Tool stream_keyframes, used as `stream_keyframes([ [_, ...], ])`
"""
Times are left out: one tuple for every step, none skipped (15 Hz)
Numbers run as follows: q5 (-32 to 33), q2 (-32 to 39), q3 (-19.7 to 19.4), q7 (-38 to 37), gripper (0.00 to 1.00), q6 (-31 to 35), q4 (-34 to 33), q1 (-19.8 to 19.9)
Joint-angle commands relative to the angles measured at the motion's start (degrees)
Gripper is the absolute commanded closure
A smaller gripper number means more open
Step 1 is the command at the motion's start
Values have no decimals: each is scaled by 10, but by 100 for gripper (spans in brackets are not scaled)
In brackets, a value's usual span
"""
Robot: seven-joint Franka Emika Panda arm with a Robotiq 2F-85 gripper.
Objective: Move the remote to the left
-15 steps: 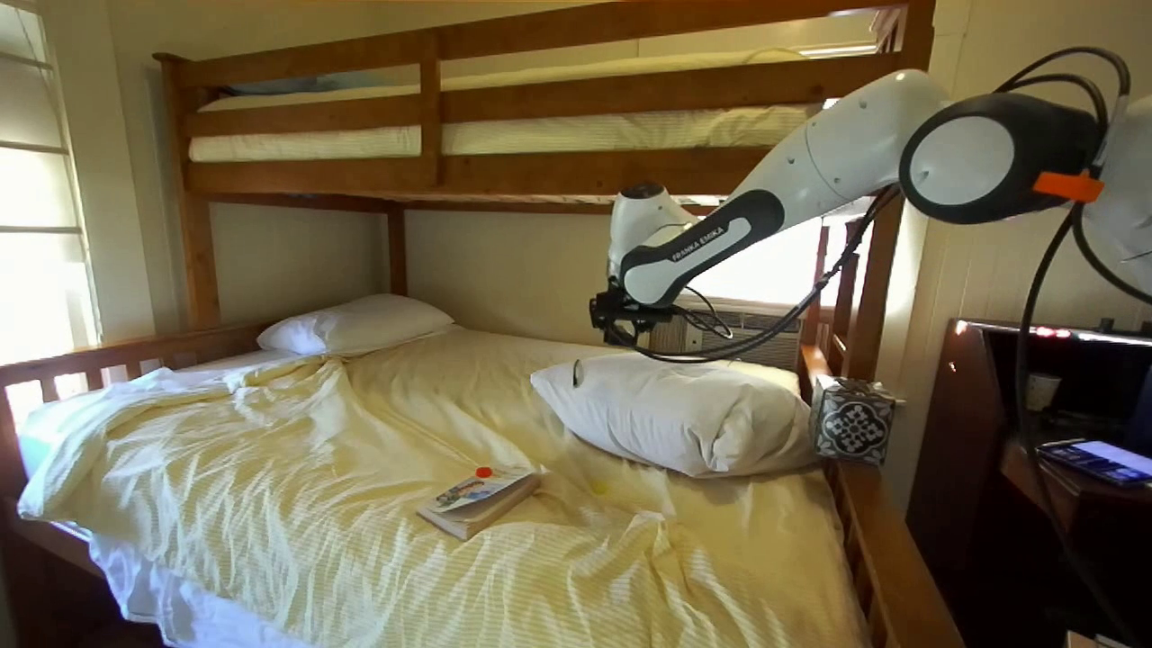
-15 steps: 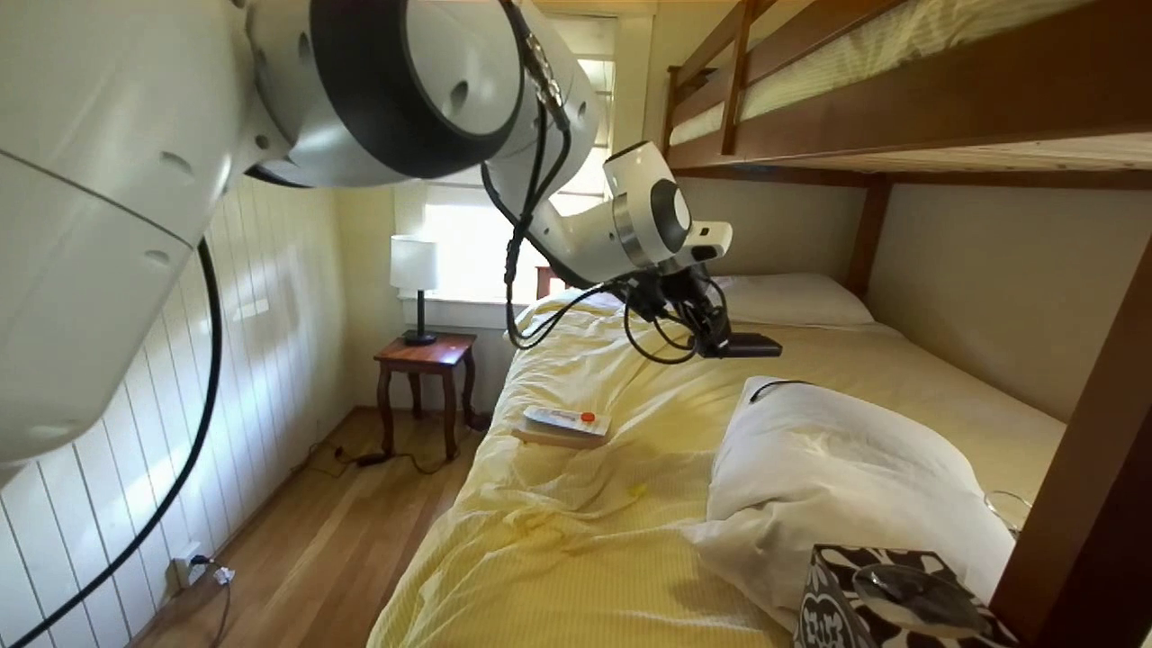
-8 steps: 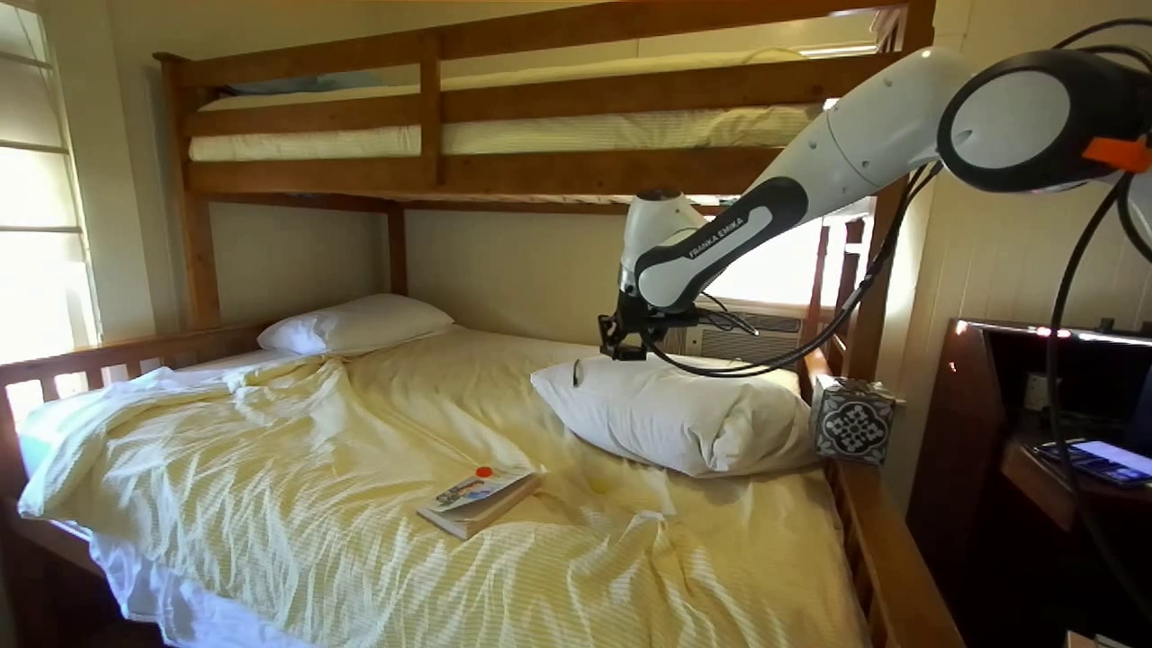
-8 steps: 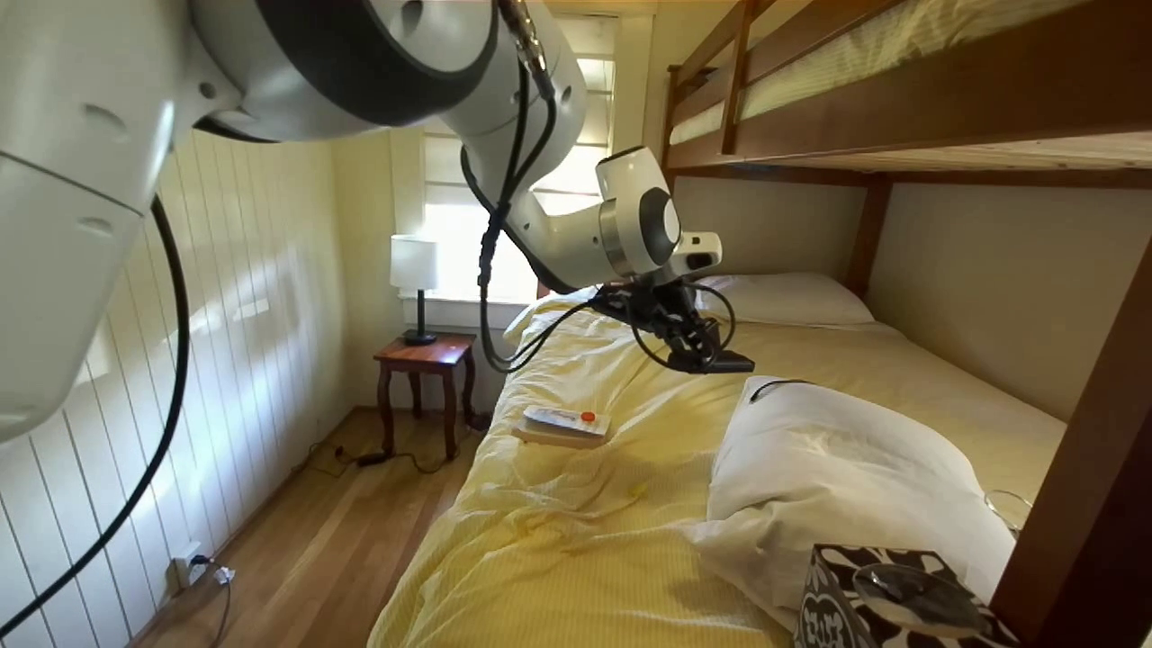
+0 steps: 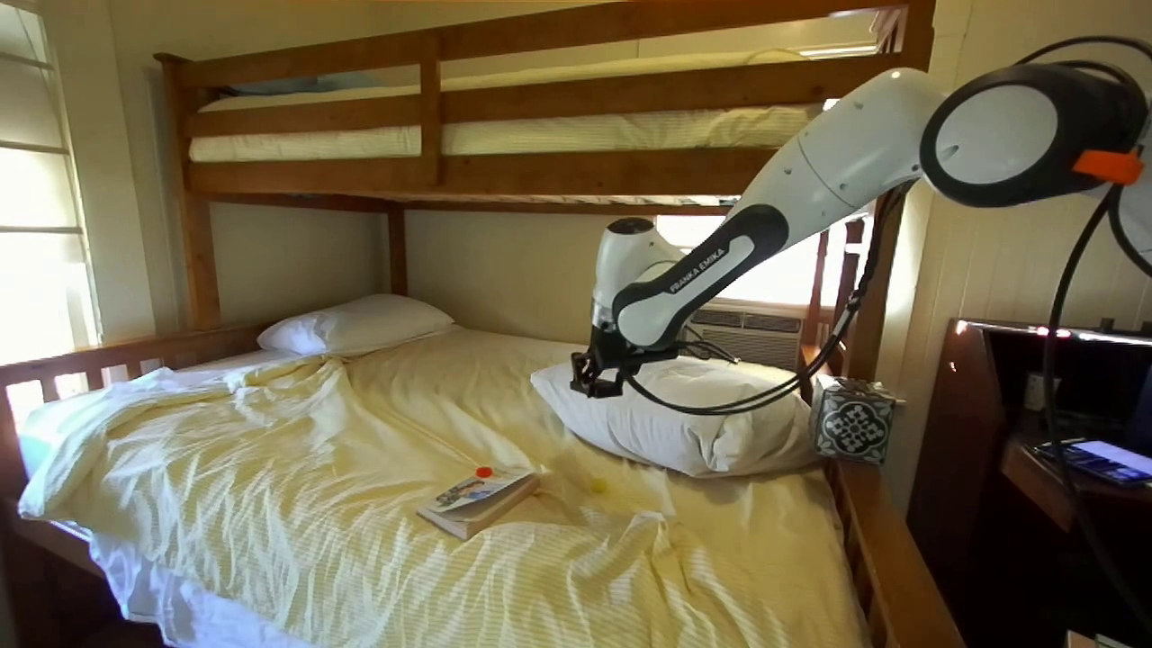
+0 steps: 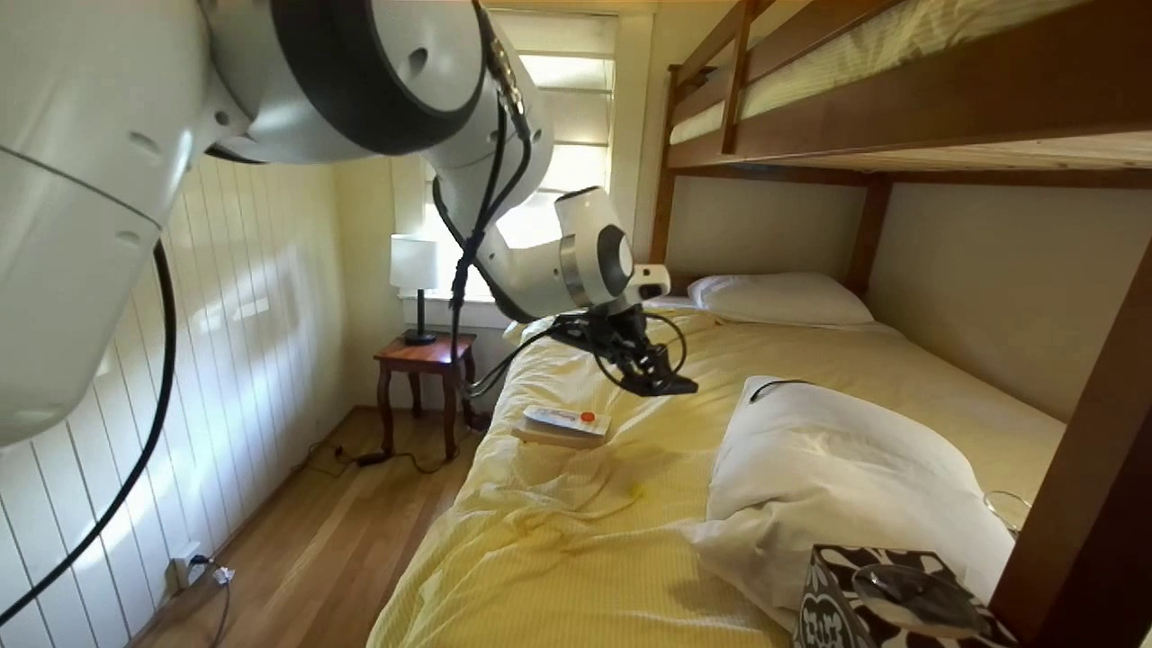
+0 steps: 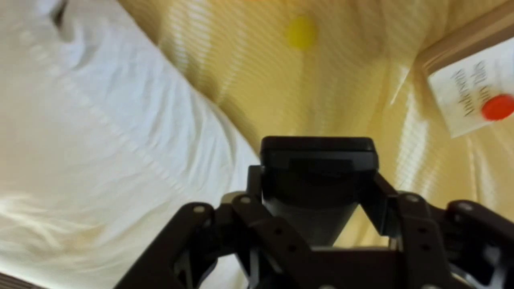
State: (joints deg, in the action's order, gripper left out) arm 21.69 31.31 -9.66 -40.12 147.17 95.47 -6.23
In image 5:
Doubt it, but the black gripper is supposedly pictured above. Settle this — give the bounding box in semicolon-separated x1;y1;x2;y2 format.
567;321;659;401

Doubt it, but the orange clip on arm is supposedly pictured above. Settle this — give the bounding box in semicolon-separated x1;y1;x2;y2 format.
1069;144;1149;192

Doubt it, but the white pillow with crumpled case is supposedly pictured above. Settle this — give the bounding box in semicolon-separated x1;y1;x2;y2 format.
527;353;832;483

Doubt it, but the window air conditioner unit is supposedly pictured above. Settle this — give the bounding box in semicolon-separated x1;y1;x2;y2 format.
687;300;833;370

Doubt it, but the thin paperback book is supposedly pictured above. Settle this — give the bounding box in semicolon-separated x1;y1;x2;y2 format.
413;460;542;543

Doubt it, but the smooth white pillow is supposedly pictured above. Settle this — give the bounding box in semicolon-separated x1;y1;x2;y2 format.
250;293;459;364

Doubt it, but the upper bunk mattress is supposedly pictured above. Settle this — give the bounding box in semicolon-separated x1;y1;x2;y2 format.
188;6;890;166

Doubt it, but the yellow bed sheet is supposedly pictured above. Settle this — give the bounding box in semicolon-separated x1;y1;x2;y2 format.
13;323;873;648

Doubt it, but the dark wooden desk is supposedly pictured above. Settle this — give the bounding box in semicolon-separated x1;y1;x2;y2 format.
904;315;1152;648

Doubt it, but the white under sheet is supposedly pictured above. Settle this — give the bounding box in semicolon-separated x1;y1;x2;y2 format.
82;526;285;648

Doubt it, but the glowing tablet screen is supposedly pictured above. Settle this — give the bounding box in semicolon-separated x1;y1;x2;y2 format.
1053;435;1152;490

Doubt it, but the cream window blind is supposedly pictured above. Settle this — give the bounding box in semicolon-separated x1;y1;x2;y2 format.
0;0;97;364

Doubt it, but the wooden bunk bed frame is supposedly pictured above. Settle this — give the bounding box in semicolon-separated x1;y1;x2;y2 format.
0;0;968;648

